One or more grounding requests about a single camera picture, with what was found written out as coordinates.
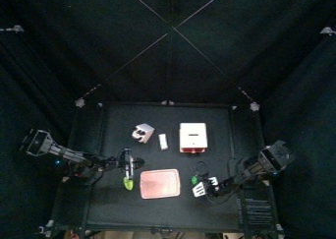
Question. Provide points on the small white rectangular block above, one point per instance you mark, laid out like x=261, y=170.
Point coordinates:
x=163, y=141

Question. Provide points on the white box with red base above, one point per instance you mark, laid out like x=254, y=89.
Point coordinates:
x=193, y=137

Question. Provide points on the white cube with black holes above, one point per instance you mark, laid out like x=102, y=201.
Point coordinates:
x=143, y=132

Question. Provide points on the green toy pea pod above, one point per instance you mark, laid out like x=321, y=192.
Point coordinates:
x=129, y=184

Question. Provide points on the grey frame corner bracket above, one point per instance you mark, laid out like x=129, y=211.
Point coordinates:
x=166, y=102
x=255, y=106
x=81, y=102
x=15, y=29
x=327, y=30

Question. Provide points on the pink square plate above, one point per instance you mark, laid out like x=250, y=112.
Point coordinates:
x=161, y=184

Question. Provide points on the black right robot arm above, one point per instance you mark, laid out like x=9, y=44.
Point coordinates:
x=267, y=161

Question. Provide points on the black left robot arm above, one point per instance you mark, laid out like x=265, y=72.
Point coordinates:
x=66, y=153

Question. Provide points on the small green tag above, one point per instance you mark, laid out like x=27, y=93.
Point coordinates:
x=195, y=180

